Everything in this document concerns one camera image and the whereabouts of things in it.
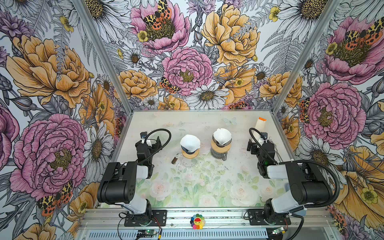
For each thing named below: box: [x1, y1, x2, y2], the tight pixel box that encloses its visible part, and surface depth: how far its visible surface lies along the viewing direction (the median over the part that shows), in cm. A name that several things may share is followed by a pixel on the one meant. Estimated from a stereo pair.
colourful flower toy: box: [190, 213, 206, 230], surface depth 74 cm
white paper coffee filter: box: [180, 134, 201, 152], surface depth 84 cm
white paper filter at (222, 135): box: [213, 128, 232, 145], surface depth 90 cm
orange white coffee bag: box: [253, 116, 267, 138], surface depth 104 cm
